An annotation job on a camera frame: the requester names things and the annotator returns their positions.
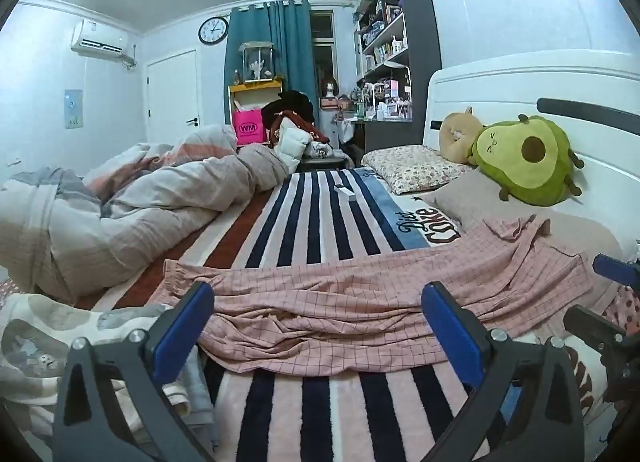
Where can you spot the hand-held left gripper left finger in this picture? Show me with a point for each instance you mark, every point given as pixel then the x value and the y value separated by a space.
pixel 182 332

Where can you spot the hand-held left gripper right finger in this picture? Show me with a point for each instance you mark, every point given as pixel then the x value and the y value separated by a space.
pixel 450 337

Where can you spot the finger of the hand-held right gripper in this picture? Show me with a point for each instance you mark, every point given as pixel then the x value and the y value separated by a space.
pixel 617 269
pixel 600 329

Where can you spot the pink checked pants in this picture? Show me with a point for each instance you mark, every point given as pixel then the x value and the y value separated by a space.
pixel 350 302

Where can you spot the folded clothes stack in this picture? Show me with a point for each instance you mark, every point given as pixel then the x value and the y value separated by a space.
pixel 192 392

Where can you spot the beige striped duvet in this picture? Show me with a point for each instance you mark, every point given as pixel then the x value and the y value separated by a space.
pixel 150 202

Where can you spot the green avocado plush toy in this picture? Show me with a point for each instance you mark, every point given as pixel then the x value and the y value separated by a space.
pixel 530 166

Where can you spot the grey spotted printed blanket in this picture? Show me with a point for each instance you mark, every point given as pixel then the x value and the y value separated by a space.
pixel 30 337

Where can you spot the striped plush blanket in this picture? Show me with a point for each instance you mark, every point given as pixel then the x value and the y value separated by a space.
pixel 320 222

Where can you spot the floral pillow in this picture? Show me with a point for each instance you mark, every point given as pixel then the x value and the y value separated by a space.
pixel 410 166

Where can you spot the small white box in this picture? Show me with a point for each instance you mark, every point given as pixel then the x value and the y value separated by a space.
pixel 345 193

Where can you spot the tan plush toy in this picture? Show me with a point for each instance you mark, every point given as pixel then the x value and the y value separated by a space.
pixel 455 136

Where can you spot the dark grey desk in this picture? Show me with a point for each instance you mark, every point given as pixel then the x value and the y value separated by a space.
pixel 390 136

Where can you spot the pink shopping bag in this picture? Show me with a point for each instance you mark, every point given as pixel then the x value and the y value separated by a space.
pixel 248 129

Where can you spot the white bed headboard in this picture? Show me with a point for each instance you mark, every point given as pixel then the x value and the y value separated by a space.
pixel 500 86

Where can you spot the white puffer jacket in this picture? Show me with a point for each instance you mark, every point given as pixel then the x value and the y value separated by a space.
pixel 290 141

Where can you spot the white patterned garment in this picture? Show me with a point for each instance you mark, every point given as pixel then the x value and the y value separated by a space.
pixel 322 150

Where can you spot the white door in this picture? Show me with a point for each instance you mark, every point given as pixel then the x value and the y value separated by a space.
pixel 172 96

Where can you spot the red patterned garment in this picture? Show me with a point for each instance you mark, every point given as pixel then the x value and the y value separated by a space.
pixel 300 122

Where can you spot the black clothing heap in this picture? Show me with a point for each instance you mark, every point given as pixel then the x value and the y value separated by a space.
pixel 292 101

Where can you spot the yellow shelf rack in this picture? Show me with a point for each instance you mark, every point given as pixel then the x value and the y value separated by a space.
pixel 255 85

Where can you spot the mannequin head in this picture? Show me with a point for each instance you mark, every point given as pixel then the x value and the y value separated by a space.
pixel 329 90

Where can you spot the glass display case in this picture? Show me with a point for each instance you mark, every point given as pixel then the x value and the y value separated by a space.
pixel 256 61

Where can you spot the teal curtain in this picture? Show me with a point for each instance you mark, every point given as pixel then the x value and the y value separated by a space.
pixel 290 51

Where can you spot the dark grey bookshelf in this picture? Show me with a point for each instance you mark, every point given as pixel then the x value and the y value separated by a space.
pixel 420 31

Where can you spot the white air conditioner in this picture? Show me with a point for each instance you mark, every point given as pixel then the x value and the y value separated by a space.
pixel 97 36

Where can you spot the dark window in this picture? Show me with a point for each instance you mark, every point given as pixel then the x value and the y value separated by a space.
pixel 322 56

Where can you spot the small blue wall poster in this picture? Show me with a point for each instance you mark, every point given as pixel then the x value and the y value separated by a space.
pixel 73 109

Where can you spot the round wall clock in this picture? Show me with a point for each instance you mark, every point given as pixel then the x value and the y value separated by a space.
pixel 213 30

